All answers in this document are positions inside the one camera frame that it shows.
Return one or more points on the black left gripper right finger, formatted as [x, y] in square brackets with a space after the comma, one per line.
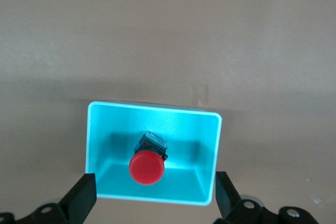
[228, 200]

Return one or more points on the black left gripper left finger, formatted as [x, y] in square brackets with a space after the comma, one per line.
[76, 200]

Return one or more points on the red push button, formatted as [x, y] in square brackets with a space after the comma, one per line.
[145, 167]

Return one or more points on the cyan plastic bin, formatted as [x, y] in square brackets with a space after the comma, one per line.
[183, 129]

